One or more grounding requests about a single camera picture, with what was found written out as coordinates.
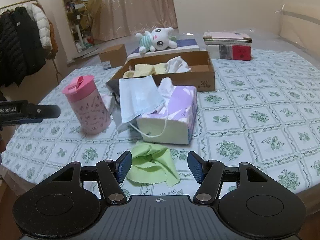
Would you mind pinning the green microfiber cloth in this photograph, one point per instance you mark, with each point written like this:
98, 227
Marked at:
152, 164

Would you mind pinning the pink lidded cup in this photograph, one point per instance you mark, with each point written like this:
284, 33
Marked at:
87, 104

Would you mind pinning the black jacket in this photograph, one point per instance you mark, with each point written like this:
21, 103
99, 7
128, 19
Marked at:
22, 53

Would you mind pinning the light blue face mask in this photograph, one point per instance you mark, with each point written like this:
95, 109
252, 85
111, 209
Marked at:
138, 96

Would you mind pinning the beige curtain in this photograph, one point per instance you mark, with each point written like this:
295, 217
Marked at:
120, 18

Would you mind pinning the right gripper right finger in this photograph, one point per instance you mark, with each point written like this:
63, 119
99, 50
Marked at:
208, 174

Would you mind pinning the purple tissue pack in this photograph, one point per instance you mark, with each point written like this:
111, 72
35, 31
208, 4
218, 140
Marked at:
174, 122

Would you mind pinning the small brown cardboard box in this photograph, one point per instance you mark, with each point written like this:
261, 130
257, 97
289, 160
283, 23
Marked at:
114, 56

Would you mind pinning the white bunny plush toy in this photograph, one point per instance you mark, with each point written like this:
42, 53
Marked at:
157, 40

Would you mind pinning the cream yellow towel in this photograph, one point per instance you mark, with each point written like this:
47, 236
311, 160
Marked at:
141, 70

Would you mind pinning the wooden bookshelf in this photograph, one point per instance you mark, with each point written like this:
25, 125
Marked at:
79, 23

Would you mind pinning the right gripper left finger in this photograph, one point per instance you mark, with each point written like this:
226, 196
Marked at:
111, 173

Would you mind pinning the pink cover book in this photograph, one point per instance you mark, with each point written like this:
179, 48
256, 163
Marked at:
219, 36

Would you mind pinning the open brown cardboard tray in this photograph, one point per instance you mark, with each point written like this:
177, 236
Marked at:
201, 75

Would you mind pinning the thick red white book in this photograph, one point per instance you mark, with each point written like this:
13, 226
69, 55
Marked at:
229, 52

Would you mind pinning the white puffer jacket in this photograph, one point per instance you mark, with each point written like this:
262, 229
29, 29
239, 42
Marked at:
42, 22

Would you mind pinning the white cloth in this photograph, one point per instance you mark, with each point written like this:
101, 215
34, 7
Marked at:
177, 65

